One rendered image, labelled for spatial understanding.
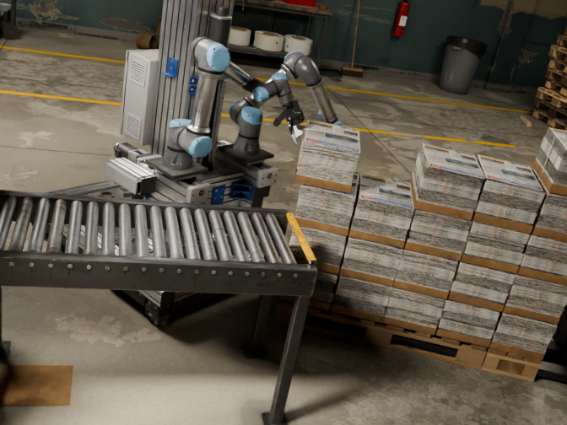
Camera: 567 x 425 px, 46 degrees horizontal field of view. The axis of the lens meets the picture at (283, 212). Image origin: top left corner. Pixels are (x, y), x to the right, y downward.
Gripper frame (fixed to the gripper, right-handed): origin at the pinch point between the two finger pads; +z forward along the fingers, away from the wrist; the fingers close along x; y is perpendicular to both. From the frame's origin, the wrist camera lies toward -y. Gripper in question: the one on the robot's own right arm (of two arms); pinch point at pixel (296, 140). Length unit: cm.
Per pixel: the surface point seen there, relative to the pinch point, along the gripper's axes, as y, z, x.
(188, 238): -35, 2, -94
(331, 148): 18.8, 4.4, -18.7
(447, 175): 68, 34, -18
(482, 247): 75, 76, -18
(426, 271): 46, 81, -19
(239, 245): -17, 12, -91
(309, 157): 7.1, 5.5, -18.4
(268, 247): -7, 18, -87
